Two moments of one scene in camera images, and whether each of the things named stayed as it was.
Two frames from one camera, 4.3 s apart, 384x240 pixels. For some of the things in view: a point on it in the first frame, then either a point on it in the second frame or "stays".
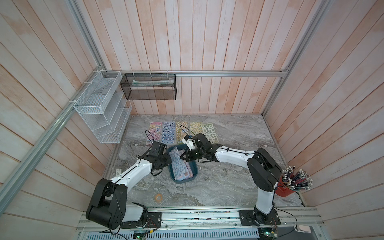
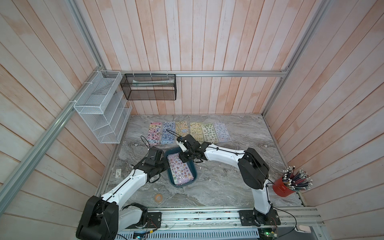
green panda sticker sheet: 195,128 stays
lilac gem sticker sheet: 179,169 → 222,133
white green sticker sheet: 208,130 stays
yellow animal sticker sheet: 182,129 stays
